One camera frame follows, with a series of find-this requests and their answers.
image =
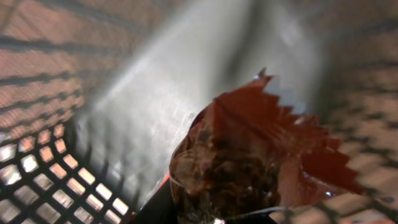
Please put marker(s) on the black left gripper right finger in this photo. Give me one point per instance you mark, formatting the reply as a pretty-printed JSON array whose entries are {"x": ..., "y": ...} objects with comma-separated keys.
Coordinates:
[{"x": 259, "y": 218}]

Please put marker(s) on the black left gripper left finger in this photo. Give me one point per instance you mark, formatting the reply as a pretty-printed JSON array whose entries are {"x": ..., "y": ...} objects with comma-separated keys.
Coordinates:
[{"x": 159, "y": 209}]

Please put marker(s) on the red candy bar wrapper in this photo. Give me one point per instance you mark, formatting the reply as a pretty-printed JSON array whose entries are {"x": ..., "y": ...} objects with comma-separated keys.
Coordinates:
[{"x": 249, "y": 151}]

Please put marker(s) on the grey plastic basket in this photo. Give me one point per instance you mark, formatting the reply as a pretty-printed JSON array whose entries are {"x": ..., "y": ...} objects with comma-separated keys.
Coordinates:
[{"x": 96, "y": 95}]

